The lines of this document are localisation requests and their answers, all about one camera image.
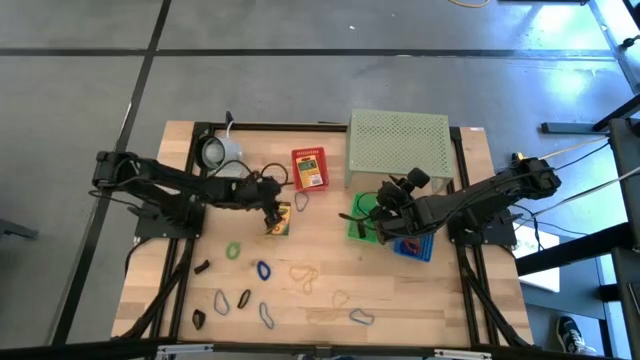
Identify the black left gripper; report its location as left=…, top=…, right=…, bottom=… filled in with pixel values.
left=233, top=174, right=285, bottom=234

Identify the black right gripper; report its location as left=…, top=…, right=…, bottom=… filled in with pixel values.
left=338, top=179, right=436, bottom=244

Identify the yellow rubber band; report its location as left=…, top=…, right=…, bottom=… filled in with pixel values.
left=288, top=264, right=320, bottom=296
left=304, top=288, right=351, bottom=325

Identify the white cylindrical tilting desk lamp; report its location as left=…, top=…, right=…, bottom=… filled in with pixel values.
left=193, top=134, right=246, bottom=179

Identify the green plastic basket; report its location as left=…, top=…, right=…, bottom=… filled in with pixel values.
left=346, top=192, right=381, bottom=245

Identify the red plastic basket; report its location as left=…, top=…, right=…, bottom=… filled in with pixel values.
left=290, top=146, right=331, bottom=193

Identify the blue plastic basket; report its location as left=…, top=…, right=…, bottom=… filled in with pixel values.
left=392, top=232, right=435, bottom=264

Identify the green perforated metal riser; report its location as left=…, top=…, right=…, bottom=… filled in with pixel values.
left=344, top=109, right=456, bottom=194

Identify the white box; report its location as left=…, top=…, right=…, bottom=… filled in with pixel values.
left=514, top=233, right=561, bottom=294

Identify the black floor bar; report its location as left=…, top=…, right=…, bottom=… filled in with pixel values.
left=540, top=121, right=612, bottom=135

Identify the person's shoe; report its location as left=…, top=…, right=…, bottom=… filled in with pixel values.
left=555, top=315, right=599, bottom=356

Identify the black crossbar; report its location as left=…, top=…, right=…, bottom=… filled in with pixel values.
left=0, top=337, right=640, bottom=360

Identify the grey floor object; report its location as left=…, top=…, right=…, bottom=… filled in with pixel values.
left=0, top=218, right=40, bottom=241

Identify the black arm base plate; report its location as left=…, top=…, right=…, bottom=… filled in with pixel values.
left=133, top=202, right=205, bottom=240
left=447, top=209, right=518, bottom=247

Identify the silver metal bracket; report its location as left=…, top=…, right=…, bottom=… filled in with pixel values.
left=433, top=348, right=494, bottom=360
left=156, top=343, right=215, bottom=360

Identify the black desk frame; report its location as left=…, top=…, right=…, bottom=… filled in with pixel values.
left=514, top=92, right=640, bottom=360

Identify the cream power cable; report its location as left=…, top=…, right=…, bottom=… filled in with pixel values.
left=538, top=135, right=614, bottom=161

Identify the light grey cable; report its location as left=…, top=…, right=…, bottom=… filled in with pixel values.
left=559, top=167, right=640, bottom=201

